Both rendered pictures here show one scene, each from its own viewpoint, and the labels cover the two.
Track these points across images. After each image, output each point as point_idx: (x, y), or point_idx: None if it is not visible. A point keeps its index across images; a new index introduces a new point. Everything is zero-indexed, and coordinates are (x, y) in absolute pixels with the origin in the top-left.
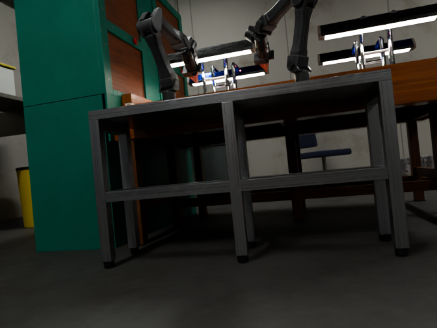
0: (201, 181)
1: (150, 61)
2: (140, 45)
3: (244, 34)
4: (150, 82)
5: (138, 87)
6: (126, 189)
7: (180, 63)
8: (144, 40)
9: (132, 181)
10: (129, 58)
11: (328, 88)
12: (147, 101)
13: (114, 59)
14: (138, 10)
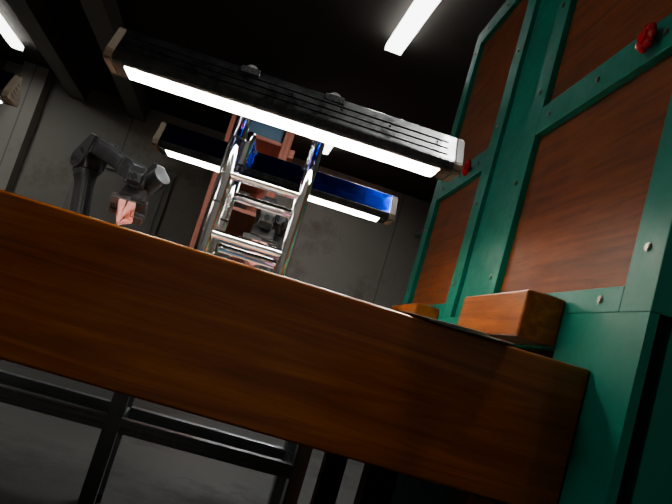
0: (180, 432)
1: (503, 171)
2: (482, 159)
3: (169, 181)
4: (480, 239)
5: (450, 275)
6: (289, 460)
7: (332, 207)
8: (497, 132)
9: (295, 454)
10: (457, 218)
11: None
12: (406, 310)
13: (432, 246)
14: (511, 64)
